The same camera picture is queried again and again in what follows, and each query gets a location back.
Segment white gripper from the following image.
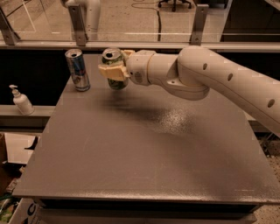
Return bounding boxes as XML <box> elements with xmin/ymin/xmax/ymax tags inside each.
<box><xmin>98</xmin><ymin>50</ymin><xmax>156</xmax><ymax>86</ymax></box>

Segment green soda can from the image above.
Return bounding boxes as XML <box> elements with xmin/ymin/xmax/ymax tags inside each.
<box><xmin>100</xmin><ymin>48</ymin><xmax>129</xmax><ymax>90</ymax></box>

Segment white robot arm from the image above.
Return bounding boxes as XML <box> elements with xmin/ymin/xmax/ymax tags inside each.
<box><xmin>98</xmin><ymin>45</ymin><xmax>280</xmax><ymax>136</ymax></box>

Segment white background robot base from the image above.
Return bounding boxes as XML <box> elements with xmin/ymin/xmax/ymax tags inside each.
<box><xmin>60</xmin><ymin>0</ymin><xmax>101</xmax><ymax>40</ymax></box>

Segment silver blue redbull can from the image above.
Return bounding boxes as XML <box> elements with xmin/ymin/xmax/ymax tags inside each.
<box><xmin>65</xmin><ymin>49</ymin><xmax>90</xmax><ymax>92</ymax></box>

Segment white pump bottle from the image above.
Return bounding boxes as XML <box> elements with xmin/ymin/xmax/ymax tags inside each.
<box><xmin>9</xmin><ymin>85</ymin><xmax>35</xmax><ymax>116</ymax></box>

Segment white cardboard box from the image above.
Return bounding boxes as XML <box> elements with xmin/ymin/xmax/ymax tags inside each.
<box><xmin>8</xmin><ymin>199</ymin><xmax>40</xmax><ymax>224</ymax></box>

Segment middle metal rail bracket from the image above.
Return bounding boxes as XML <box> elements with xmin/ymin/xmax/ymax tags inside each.
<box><xmin>68</xmin><ymin>3</ymin><xmax>88</xmax><ymax>46</ymax></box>

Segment metal rail bracket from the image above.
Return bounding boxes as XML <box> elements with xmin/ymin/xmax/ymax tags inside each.
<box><xmin>0</xmin><ymin>7</ymin><xmax>20</xmax><ymax>46</ymax></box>
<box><xmin>68</xmin><ymin>3</ymin><xmax>88</xmax><ymax>46</ymax></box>
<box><xmin>190</xmin><ymin>4</ymin><xmax>209</xmax><ymax>46</ymax></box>

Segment black floor cable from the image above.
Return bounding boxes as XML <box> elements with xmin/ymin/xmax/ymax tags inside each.
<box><xmin>131</xmin><ymin>0</ymin><xmax>163</xmax><ymax>42</ymax></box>

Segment right metal rail bracket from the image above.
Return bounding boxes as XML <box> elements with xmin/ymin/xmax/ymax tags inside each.
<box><xmin>190</xmin><ymin>4</ymin><xmax>209</xmax><ymax>46</ymax></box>

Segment left metal rail bracket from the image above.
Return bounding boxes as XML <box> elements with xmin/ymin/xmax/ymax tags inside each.
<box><xmin>0</xmin><ymin>7</ymin><xmax>20</xmax><ymax>46</ymax></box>

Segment metal rail beam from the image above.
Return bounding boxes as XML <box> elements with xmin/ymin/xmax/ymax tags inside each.
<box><xmin>0</xmin><ymin>40</ymin><xmax>280</xmax><ymax>53</ymax></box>

